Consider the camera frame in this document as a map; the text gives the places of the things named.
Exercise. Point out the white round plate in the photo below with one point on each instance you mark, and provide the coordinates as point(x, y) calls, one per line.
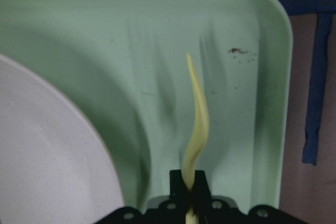
point(54, 165)

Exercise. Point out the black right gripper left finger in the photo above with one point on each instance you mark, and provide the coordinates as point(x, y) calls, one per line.
point(178, 190)

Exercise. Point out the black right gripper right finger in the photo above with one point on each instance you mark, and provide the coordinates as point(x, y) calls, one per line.
point(201, 191)

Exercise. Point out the yellow plastic fork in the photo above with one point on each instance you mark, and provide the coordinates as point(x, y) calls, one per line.
point(200, 132)

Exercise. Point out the light green plastic tray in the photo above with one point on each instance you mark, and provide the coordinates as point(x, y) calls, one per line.
point(123, 62)

